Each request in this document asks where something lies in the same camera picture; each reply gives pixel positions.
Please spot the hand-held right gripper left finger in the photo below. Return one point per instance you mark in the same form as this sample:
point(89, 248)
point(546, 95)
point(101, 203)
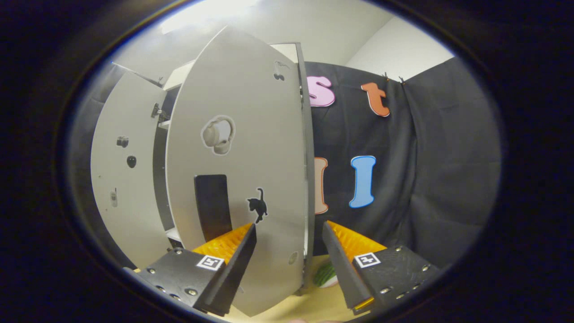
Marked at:
point(235, 273)

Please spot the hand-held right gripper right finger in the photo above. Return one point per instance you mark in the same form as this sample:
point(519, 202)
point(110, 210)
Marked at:
point(343, 269)

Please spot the white cabinet door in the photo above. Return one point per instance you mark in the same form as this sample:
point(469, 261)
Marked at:
point(130, 206)
point(251, 157)

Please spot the white and grey cabinet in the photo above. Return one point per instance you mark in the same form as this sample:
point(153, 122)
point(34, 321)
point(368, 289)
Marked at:
point(160, 179)

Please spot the metal left door hinge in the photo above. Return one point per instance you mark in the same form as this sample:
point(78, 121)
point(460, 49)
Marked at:
point(156, 111)

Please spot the green striped object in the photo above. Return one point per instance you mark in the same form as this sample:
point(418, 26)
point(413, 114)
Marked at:
point(325, 274)

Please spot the black backdrop cloth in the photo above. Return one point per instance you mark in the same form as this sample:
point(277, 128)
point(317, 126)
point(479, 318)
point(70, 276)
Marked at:
point(426, 157)

